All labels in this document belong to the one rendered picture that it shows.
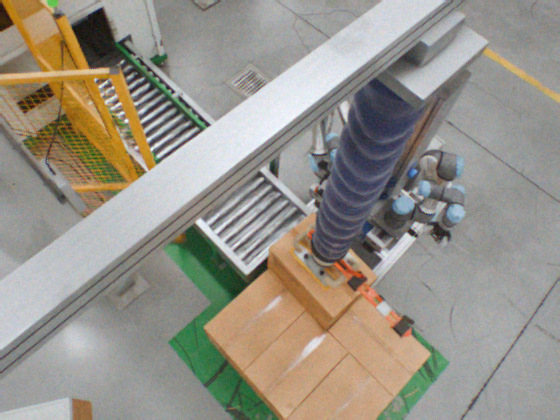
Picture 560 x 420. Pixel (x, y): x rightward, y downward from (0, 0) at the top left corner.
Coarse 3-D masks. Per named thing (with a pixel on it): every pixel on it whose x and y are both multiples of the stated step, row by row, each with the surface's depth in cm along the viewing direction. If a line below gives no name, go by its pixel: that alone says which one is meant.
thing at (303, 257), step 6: (294, 252) 291; (306, 252) 291; (300, 258) 290; (306, 258) 289; (300, 264) 290; (306, 264) 288; (306, 270) 288; (312, 270) 287; (318, 270) 287; (324, 270) 287; (312, 276) 286; (318, 276) 285; (324, 276) 285; (330, 276) 285; (318, 282) 284; (324, 282) 284; (324, 288) 283; (330, 288) 284
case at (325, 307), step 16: (304, 224) 314; (288, 240) 308; (304, 240) 309; (272, 256) 312; (288, 256) 303; (288, 272) 305; (304, 272) 299; (336, 272) 300; (368, 272) 301; (288, 288) 331; (304, 288) 298; (320, 288) 295; (336, 288) 296; (304, 304) 323; (320, 304) 292; (336, 304) 291; (352, 304) 331; (320, 320) 316
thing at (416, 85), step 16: (464, 32) 130; (448, 48) 128; (464, 48) 128; (480, 48) 128; (400, 64) 124; (432, 64) 125; (448, 64) 125; (464, 64) 126; (384, 80) 126; (400, 80) 122; (416, 80) 122; (432, 80) 122; (448, 80) 125; (400, 96) 125; (416, 96) 121; (432, 96) 124
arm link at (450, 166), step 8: (440, 160) 256; (448, 160) 256; (456, 160) 255; (440, 168) 258; (448, 168) 256; (456, 168) 255; (440, 176) 262; (448, 176) 260; (456, 176) 259; (440, 184) 267; (424, 200) 282; (432, 200) 277; (416, 208) 287; (424, 208) 283; (432, 208) 282; (416, 216) 287; (424, 216) 285; (432, 216) 286; (424, 224) 290
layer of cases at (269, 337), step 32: (256, 288) 334; (224, 320) 324; (256, 320) 325; (288, 320) 325; (352, 320) 327; (384, 320) 328; (224, 352) 329; (256, 352) 315; (288, 352) 316; (320, 352) 317; (352, 352) 318; (384, 352) 319; (416, 352) 320; (256, 384) 307; (288, 384) 307; (320, 384) 308; (352, 384) 309; (384, 384) 310; (288, 416) 312; (320, 416) 300; (352, 416) 301
